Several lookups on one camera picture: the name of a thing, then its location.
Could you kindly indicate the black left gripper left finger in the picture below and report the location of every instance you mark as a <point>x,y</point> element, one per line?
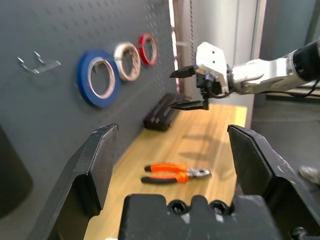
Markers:
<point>82,180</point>

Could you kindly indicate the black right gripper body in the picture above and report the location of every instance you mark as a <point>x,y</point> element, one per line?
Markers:
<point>207,86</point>

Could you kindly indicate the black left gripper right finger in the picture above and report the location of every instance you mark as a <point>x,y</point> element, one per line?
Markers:
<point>262,165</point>

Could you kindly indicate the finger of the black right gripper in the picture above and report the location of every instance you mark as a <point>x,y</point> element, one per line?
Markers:
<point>185,72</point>
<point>192,105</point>

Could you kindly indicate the orange black pliers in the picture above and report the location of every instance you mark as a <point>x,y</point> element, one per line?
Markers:
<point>175,167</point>

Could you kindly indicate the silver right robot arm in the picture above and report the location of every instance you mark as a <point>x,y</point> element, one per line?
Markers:
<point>262,72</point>

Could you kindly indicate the flat black tool case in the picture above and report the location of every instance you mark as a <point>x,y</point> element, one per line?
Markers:
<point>160,117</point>

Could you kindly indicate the white sneaker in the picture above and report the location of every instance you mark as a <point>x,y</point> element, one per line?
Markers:
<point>311,173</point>

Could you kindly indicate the red tape roll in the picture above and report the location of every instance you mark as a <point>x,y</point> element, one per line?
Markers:
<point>140,45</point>

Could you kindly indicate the white tape roll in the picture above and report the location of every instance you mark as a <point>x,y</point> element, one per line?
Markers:
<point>117,56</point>

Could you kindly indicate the blue tape roll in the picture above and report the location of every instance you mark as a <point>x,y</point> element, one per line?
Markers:
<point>82,77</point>

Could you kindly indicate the double prong metal hook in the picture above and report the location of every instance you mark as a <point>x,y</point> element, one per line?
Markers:
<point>37,68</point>

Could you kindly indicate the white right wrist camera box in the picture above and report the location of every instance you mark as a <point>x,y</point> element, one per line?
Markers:
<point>212,60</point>

